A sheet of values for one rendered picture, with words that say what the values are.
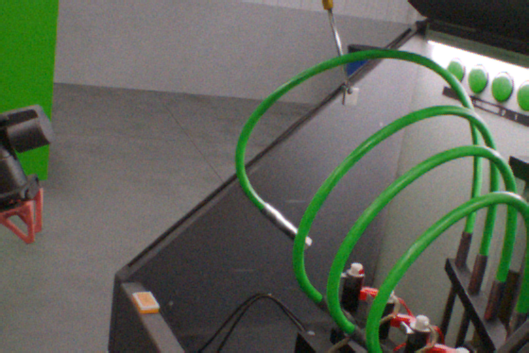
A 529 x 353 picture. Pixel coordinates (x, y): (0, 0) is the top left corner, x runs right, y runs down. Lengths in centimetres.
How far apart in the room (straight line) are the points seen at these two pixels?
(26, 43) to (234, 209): 299
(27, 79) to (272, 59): 407
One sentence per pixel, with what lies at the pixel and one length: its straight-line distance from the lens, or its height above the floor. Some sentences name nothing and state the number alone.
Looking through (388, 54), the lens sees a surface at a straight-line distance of 108.
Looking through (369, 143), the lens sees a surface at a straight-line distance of 91.
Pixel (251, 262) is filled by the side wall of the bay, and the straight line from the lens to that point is 138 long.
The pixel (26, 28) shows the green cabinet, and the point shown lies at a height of 94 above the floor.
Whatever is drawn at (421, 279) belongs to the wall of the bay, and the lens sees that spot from 142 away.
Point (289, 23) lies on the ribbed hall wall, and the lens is 787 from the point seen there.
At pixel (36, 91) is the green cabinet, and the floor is 61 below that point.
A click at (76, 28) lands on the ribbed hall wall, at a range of 743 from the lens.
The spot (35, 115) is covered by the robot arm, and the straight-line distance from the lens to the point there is 128.
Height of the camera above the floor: 153
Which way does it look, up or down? 17 degrees down
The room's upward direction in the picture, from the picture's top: 9 degrees clockwise
